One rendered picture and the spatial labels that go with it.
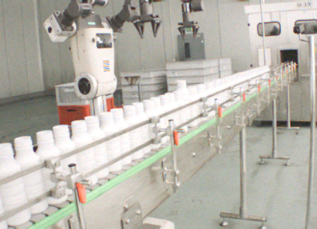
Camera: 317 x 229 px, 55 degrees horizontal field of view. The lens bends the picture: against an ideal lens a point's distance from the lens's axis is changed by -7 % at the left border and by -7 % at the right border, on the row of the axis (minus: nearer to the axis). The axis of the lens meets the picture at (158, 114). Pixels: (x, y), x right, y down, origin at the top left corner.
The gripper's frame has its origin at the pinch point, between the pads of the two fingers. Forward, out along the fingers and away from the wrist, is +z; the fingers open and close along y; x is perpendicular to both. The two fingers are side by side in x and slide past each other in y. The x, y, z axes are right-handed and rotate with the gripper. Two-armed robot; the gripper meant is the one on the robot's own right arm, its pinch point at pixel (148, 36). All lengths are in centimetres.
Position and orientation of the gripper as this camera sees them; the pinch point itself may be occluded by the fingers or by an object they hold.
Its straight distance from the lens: 144.5
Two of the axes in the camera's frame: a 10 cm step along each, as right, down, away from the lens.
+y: 8.8, 0.0, -4.7
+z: 0.9, 9.8, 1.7
